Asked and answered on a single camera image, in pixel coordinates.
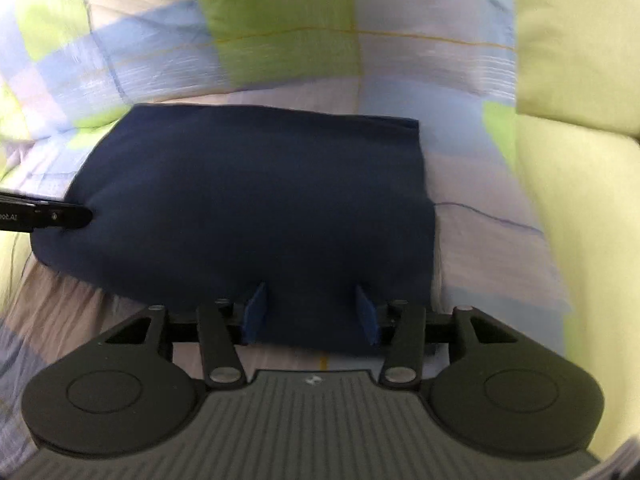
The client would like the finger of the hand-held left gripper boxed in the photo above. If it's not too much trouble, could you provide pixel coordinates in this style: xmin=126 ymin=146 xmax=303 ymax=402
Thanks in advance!
xmin=0 ymin=190 xmax=94 ymax=234

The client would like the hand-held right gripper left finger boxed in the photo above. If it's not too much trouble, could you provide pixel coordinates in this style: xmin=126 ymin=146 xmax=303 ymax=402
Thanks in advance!
xmin=98 ymin=282 xmax=270 ymax=389

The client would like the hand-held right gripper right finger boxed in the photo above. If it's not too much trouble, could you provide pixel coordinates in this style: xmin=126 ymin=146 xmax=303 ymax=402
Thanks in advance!
xmin=354 ymin=284 xmax=521 ymax=389

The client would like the navy blue garment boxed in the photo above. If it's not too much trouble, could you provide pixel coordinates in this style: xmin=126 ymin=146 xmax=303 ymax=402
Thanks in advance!
xmin=29 ymin=103 xmax=437 ymax=358

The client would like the checkered pastel bedsheet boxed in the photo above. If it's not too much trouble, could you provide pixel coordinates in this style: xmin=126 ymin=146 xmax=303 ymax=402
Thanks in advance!
xmin=0 ymin=0 xmax=576 ymax=471

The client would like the light green blanket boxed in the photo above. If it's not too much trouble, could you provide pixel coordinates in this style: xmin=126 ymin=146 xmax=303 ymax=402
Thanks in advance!
xmin=510 ymin=0 xmax=640 ymax=466

